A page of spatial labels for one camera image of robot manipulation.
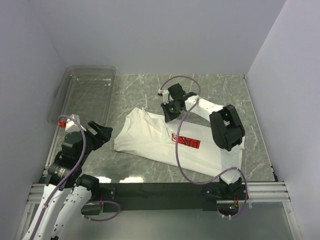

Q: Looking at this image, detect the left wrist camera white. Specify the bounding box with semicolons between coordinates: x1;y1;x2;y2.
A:
58;114;86;133

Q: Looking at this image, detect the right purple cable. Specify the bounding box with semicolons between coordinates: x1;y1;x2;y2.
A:
159;74;250;220

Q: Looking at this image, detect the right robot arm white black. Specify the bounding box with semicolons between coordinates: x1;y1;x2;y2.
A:
158;83;246;200

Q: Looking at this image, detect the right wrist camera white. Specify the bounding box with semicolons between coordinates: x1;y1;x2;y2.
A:
158;89;173;105

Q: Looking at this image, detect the aluminium frame rail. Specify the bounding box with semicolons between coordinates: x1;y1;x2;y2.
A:
14;74;301;240

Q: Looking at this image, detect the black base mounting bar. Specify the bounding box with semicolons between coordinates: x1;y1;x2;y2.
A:
70;173;246;216

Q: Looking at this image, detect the white t-shirt red print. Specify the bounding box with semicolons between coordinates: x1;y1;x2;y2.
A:
114;107;244;177

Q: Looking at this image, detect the purple cable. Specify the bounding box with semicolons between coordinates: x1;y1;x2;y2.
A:
24;114;122;240
159;74;250;220

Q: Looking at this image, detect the clear plastic bin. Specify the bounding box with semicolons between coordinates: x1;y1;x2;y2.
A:
47;65;116;128

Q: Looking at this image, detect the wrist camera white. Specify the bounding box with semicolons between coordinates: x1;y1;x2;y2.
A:
58;114;86;133
158;89;173;105

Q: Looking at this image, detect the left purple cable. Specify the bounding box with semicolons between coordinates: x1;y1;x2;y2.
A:
24;114;122;240

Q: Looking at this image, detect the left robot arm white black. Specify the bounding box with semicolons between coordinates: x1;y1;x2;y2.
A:
23;121;113;240

